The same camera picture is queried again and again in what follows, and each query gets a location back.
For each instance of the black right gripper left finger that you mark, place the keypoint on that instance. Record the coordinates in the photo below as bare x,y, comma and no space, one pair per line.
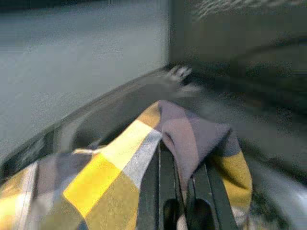
156,191

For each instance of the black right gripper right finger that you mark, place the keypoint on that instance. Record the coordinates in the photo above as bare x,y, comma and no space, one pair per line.
211,196

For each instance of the yellow grey plaid cloth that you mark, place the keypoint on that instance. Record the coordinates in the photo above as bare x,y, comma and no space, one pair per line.
96,179

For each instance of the grey top-load washing machine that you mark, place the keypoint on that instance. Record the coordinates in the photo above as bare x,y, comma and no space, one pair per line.
108,112

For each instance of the dark tinted washer lid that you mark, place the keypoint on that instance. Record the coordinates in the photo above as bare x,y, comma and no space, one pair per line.
227,48

